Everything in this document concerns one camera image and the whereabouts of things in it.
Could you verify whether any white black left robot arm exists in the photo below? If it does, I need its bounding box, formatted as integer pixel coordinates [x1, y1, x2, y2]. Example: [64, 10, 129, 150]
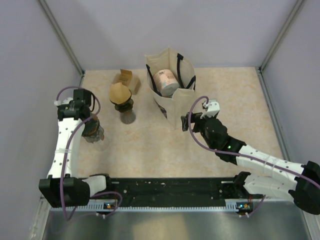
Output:
[38, 87, 114, 208]

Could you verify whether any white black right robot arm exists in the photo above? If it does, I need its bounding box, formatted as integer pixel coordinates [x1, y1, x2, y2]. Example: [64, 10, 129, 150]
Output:
[181, 112, 320, 215]

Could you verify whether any pink wrapped paper roll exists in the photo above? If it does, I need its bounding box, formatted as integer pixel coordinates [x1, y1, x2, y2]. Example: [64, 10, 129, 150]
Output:
[153, 69, 180, 98]

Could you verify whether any cream floral canvas tote bag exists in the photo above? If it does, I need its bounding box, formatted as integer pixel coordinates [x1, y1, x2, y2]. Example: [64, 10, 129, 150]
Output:
[145, 47, 196, 130]

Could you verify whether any grey glass server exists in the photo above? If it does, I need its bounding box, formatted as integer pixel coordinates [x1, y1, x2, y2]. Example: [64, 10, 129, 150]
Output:
[120, 110, 136, 125]

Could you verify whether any brown cardboard box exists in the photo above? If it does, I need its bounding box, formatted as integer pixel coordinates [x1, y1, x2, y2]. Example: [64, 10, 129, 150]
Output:
[112, 69, 141, 95]

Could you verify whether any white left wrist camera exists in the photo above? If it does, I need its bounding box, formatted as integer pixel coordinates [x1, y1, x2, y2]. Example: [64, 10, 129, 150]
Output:
[54, 97, 73, 107]

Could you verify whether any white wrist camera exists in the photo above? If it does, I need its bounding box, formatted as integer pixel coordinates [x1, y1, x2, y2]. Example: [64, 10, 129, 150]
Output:
[201, 99, 220, 119]
[54, 97, 73, 107]

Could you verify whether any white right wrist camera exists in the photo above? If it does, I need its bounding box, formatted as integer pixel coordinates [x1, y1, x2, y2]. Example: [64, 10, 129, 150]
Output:
[201, 99, 220, 119]

